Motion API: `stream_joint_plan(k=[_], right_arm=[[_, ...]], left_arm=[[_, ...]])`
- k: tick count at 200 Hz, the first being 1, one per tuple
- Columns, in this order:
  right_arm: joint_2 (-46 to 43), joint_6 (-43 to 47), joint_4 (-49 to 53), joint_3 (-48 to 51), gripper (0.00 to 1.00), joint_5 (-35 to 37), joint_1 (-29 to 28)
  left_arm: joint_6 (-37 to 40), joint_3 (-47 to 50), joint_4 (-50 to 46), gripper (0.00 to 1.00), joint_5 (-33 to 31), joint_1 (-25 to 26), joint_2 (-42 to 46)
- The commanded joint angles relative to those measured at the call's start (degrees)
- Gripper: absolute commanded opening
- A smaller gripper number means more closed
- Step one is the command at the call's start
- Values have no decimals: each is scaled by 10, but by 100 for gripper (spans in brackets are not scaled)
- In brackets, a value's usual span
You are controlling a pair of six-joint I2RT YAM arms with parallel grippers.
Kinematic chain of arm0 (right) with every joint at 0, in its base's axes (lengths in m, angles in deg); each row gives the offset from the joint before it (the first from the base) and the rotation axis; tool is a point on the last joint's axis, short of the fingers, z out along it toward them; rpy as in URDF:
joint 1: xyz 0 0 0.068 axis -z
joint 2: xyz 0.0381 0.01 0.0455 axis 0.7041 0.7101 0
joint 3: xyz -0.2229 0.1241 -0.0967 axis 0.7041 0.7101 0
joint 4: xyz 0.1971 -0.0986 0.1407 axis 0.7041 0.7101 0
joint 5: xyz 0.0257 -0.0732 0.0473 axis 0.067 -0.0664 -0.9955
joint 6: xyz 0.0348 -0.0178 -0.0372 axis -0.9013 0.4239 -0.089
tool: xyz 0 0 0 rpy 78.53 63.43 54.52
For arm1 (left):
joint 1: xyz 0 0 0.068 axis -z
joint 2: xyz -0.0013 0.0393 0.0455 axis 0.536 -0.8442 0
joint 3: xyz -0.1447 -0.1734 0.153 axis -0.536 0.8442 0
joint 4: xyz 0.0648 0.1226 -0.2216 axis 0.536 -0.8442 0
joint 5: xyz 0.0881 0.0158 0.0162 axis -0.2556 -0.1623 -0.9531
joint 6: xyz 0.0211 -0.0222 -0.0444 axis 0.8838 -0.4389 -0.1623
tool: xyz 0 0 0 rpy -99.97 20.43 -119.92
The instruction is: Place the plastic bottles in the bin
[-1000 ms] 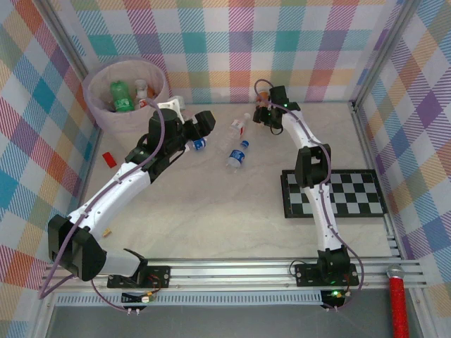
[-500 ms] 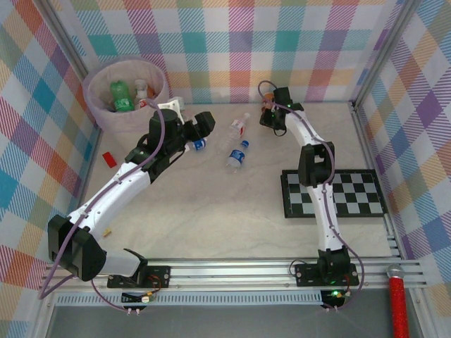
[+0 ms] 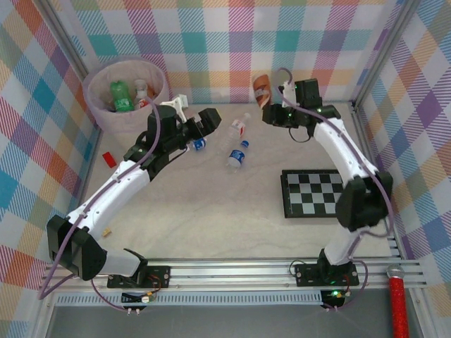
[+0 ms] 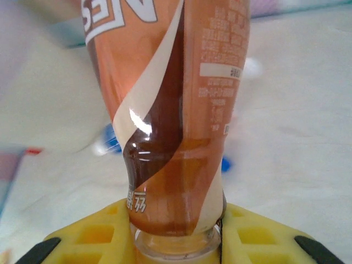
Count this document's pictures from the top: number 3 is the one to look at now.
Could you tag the blue label bottle white cap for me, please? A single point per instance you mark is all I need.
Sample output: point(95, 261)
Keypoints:
point(199, 144)

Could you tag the orange brown tea bottle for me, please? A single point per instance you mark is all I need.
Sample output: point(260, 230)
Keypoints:
point(262, 91)

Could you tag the red label cola bottle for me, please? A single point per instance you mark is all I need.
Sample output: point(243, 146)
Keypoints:
point(142, 104)

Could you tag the orange juice bottle red label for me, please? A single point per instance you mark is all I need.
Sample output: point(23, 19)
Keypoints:
point(151, 91)

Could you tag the green soda bottle yellow cap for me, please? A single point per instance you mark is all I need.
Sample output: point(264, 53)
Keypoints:
point(121, 96)

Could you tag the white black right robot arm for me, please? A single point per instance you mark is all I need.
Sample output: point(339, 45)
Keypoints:
point(338, 148)

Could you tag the translucent lilac waste bin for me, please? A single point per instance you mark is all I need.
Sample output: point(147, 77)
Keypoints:
point(102, 84)

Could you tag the red plastic block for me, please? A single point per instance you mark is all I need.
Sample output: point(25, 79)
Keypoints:
point(109, 159)

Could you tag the black silver chessboard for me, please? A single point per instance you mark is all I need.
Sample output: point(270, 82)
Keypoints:
point(306, 197)

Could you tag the small wooden block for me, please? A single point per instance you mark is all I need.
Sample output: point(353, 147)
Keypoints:
point(106, 231)

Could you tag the small black controller board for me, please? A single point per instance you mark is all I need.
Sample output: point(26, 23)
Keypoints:
point(329, 297)
point(135, 298)

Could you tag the red glitter microphone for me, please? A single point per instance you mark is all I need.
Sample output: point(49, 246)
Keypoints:
point(398, 306)

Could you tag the aluminium side rail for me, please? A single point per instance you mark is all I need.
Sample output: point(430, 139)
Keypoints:
point(394, 243)
point(92, 155)

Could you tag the aluminium frame post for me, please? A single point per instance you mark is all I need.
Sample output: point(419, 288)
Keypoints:
point(65, 35)
point(391, 35)

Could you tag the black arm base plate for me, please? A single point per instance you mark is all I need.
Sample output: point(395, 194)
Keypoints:
point(158, 278)
point(306, 276)

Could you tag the aluminium front rail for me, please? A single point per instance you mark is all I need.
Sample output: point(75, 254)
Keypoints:
point(229, 273)

